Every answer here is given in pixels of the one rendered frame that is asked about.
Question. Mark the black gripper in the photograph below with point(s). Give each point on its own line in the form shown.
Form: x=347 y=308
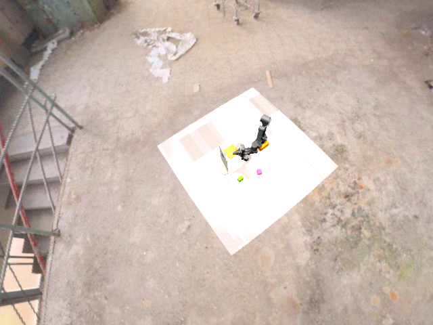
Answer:
x=242 y=150

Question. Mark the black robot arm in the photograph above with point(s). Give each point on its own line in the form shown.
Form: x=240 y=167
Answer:
x=261 y=137

